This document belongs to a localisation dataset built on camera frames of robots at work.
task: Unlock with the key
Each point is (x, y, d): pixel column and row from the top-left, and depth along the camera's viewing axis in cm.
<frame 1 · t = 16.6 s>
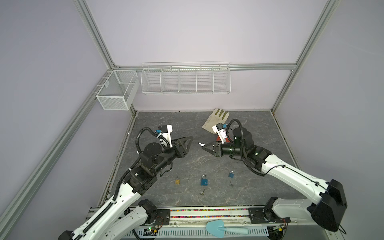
left hand: (190, 141, 64), fingers open
right hand: (202, 149, 69), fingers closed
brass padlock: (177, 181, 87), on the table
large blue padlock: (204, 181, 86), on the table
small blue padlock: (231, 174, 90), on the table
large blue padlock key: (202, 193, 83), on the table
small blue padlock key: (232, 185, 86), on the table
cream work glove: (218, 116, 119), on the table

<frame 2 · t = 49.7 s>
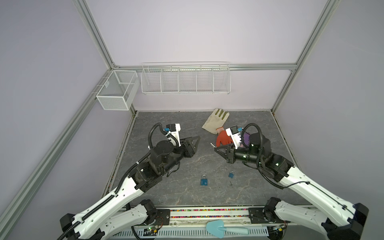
left hand: (197, 141, 63), fingers open
right hand: (215, 150, 65), fingers closed
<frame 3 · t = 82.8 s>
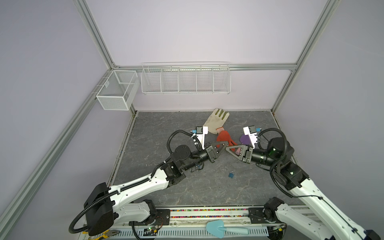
left hand: (229, 147, 59), fingers closed
right hand: (226, 150, 60), fingers closed
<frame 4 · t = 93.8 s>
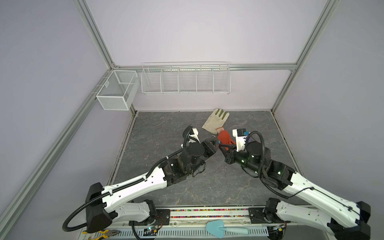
left hand: (219, 143, 65), fingers open
right hand: (219, 147, 66), fingers closed
